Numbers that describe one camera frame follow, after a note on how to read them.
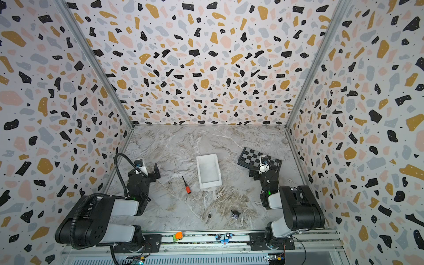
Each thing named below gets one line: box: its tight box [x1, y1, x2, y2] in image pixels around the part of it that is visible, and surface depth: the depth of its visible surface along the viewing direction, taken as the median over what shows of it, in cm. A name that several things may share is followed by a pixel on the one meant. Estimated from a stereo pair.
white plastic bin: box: [195, 153, 223, 189], surface depth 98 cm
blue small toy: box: [215, 232, 233, 245], surface depth 76 cm
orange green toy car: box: [172, 231, 184, 242], surface depth 75 cm
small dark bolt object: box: [230, 209, 242, 220], surface depth 80 cm
